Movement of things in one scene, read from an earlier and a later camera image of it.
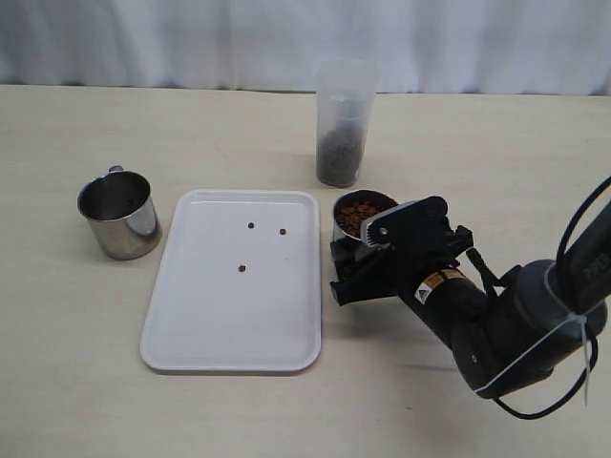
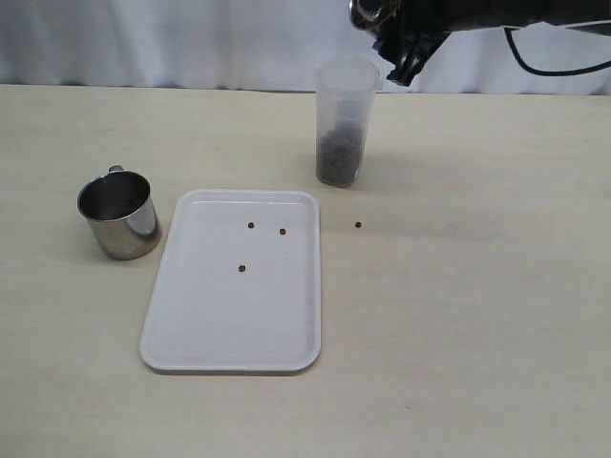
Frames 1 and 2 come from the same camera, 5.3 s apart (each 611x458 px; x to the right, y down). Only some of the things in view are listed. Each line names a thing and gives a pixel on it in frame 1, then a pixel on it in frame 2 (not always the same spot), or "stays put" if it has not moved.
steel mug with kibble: [352, 207] -> [369, 14]
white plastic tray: [237, 284] stays put
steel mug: [119, 209] stays put
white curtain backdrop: [515, 47] stays put
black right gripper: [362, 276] -> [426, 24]
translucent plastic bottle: [345, 87] stays put
